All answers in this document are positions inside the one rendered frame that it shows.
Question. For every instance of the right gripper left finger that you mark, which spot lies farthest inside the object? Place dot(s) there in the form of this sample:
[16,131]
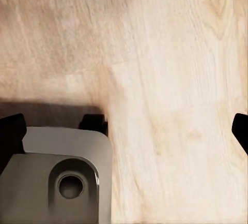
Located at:
[12,131]

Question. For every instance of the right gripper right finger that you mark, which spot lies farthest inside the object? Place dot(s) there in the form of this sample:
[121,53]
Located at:
[240,130]

